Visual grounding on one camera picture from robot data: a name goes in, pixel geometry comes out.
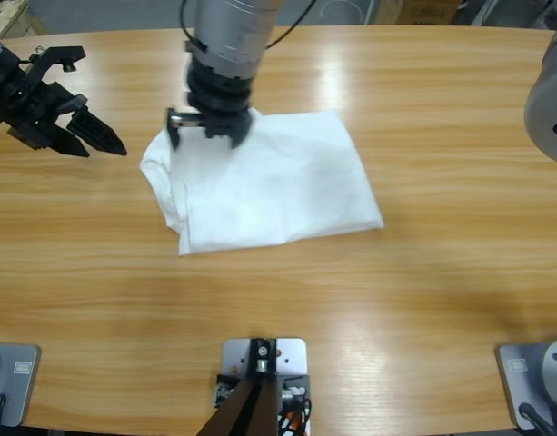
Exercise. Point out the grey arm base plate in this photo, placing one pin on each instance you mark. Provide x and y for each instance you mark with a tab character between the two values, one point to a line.
516	377
19	377

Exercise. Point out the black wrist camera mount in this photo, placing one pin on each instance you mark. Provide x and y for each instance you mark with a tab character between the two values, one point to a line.
60	55
192	46

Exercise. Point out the white mounting block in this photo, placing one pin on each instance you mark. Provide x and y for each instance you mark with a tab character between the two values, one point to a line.
291	354

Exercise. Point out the cardboard box stack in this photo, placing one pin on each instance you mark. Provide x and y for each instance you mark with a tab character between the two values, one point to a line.
10	18

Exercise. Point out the dark camera post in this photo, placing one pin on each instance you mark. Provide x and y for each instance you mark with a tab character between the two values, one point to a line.
255	404

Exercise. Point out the round grey base disc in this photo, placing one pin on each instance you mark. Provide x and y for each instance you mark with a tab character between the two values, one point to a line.
555	368

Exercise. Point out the dark background equipment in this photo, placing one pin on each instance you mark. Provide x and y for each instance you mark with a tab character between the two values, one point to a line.
510	13

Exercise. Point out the brown cardboard box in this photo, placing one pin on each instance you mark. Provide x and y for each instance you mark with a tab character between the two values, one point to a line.
419	11

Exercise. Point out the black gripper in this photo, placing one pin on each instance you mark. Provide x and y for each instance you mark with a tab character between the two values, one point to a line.
28	104
223	104

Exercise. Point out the white t-shirt with black logo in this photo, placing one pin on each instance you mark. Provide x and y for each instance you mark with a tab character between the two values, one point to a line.
269	181

